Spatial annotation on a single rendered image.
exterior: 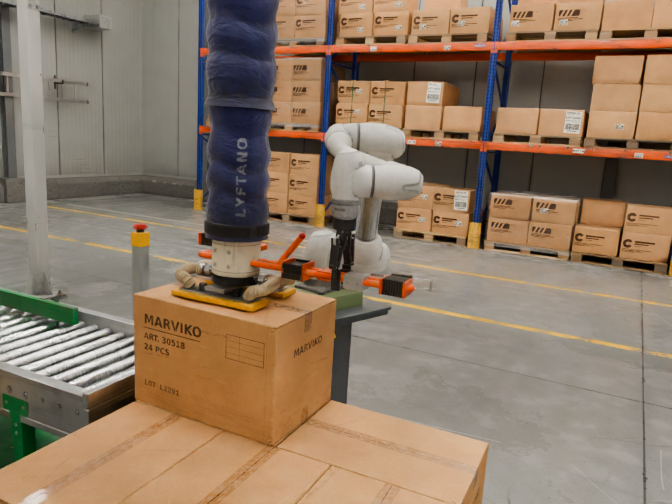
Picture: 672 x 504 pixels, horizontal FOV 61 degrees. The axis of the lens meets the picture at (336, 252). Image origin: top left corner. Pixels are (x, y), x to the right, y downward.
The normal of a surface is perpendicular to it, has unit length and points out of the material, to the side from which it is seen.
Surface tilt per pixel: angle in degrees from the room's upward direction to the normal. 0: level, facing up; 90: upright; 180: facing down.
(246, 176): 71
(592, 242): 91
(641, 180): 90
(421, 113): 87
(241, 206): 77
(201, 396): 90
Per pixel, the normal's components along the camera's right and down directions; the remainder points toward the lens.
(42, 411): -0.43, 0.15
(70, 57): 0.89, 0.14
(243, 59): 0.28, -0.07
